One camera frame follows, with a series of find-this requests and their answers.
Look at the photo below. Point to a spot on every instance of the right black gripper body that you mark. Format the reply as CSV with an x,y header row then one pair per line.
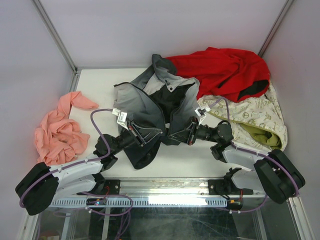
x,y
203,132

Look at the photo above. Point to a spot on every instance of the white slotted cable duct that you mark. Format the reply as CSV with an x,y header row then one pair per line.
x,y
139,202

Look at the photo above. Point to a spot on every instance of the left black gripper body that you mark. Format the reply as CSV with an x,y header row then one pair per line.
x,y
125,139

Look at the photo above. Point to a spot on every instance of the aluminium corner post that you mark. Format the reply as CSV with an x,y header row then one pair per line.
x,y
275,27
54,34

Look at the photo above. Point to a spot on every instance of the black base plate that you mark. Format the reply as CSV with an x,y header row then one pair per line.
x,y
216,187
106,187

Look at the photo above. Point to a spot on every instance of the dark grey zip jacket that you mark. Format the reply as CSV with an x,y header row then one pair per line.
x,y
157,98

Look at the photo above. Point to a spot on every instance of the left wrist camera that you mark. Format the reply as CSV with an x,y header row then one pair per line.
x,y
121,118

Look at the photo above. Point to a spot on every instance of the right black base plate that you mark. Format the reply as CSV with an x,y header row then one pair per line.
x,y
216,187

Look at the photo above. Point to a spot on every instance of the pink cloth garment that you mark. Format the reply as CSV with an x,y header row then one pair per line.
x,y
59,139

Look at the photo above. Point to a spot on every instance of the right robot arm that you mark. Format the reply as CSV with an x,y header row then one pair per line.
x,y
270,172

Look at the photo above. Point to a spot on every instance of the red jacket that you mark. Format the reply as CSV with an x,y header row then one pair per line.
x,y
234,74

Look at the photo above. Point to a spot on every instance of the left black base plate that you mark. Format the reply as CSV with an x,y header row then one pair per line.
x,y
106,187

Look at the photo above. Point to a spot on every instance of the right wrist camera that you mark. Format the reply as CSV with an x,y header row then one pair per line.
x,y
201,112

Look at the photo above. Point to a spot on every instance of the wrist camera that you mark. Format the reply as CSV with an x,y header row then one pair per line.
x,y
121,118
201,112

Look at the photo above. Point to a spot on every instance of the left aluminium corner post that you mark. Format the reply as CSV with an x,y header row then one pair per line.
x,y
54,34

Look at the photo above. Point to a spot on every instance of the right aluminium corner post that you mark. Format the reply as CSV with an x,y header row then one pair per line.
x,y
275,27

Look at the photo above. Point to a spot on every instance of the aluminium front rail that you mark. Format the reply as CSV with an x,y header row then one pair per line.
x,y
165,186

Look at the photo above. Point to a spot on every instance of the cream patterned garment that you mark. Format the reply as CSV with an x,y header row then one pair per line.
x,y
256,122

